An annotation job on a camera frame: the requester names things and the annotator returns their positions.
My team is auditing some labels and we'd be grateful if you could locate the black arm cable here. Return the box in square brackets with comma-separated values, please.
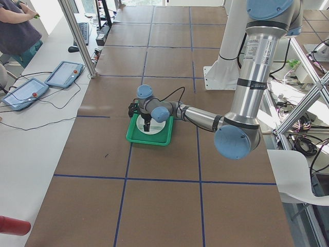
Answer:
[156, 86, 186, 107]

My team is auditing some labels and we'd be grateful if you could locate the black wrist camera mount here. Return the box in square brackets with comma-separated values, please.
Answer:
[128, 102, 141, 118]

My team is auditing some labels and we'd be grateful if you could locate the blue teach pendant far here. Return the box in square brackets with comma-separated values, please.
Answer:
[44, 61, 83, 88]

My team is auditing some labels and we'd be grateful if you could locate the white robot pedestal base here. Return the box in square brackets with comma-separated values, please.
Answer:
[204, 1, 248, 90]

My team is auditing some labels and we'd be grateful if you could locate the person in purple shirt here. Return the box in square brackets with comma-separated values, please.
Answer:
[1, 1, 43, 68]

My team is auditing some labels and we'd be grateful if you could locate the red cylinder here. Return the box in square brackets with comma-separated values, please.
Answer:
[1, 216, 31, 236]

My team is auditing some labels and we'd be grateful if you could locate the aluminium frame post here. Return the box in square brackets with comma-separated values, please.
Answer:
[58, 0, 97, 78]

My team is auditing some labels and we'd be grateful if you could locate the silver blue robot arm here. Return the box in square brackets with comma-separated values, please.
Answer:
[129, 1, 303, 160]

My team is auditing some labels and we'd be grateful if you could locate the blue teach pendant near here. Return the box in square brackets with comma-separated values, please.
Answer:
[2, 78, 49, 111]

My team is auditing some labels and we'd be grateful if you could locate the black keyboard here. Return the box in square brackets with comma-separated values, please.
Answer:
[78, 22, 89, 46]

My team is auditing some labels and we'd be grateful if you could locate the green plastic tray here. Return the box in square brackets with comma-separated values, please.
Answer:
[126, 98, 174, 146]

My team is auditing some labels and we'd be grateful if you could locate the aluminium side frame rail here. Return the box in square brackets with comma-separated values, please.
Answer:
[257, 38, 329, 247]

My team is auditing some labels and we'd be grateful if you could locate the white round plate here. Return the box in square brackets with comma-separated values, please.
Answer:
[136, 115, 166, 135]

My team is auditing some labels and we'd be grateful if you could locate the black computer mouse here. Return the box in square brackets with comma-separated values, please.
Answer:
[68, 46, 79, 53]

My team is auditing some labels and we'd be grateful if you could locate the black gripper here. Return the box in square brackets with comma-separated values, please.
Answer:
[140, 113, 152, 132]

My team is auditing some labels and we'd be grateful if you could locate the blue teach pendant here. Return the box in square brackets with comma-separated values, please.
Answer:
[2, 78, 49, 111]
[44, 61, 83, 88]

